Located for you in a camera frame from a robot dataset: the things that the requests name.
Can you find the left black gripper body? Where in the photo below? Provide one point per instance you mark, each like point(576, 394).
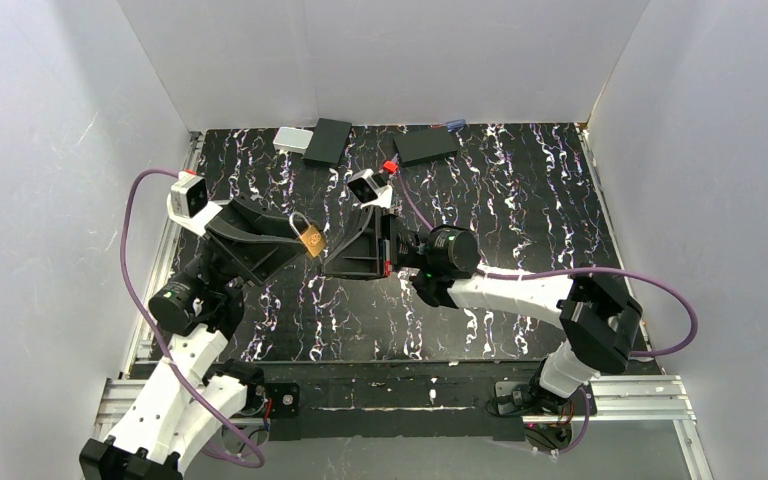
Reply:
point(223, 234)

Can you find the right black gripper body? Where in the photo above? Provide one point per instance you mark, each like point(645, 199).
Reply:
point(387, 240)

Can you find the brass padlock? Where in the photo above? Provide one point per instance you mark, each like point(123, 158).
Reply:
point(308, 234)

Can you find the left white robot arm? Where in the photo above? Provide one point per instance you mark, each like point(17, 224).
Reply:
point(186, 399)

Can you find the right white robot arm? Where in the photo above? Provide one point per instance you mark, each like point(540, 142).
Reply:
point(597, 315)

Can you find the black box left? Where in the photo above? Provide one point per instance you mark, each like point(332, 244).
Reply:
point(328, 142)

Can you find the black box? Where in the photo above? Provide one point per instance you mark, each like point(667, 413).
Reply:
point(424, 146)
point(328, 142)

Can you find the black box right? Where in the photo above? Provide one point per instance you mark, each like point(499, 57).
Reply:
point(424, 146)

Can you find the white rectangular box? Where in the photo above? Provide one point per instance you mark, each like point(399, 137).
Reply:
point(292, 140)

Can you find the blue transparent small item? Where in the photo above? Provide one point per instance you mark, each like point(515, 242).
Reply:
point(451, 125)

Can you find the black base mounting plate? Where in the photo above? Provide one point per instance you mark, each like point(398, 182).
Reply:
point(389, 399)

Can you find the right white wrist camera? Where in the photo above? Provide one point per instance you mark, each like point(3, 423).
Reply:
point(372, 188)

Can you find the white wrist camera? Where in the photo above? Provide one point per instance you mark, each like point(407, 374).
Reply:
point(372, 188)
point(189, 205)

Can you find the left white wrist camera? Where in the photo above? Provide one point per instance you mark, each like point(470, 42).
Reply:
point(189, 205)

